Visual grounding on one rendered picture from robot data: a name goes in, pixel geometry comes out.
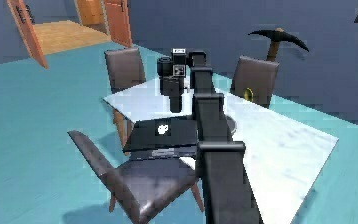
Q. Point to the orange room door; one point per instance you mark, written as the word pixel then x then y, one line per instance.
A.
pixel 27 31
pixel 118 21

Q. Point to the grey bowl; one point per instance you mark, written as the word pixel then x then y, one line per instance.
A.
pixel 231 125

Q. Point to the dark grey dining chair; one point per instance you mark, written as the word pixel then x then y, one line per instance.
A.
pixel 255 80
pixel 125 68
pixel 150 186

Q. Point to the small yellow brass object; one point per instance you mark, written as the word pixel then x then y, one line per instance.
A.
pixel 249 94

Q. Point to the black laptop with white logo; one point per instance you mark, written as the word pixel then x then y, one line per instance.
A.
pixel 173 133

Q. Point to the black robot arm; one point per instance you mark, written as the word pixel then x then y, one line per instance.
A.
pixel 220 173

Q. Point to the white marble dining table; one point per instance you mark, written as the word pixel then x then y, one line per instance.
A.
pixel 280 150

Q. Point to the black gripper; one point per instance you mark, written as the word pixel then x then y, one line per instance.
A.
pixel 171 88

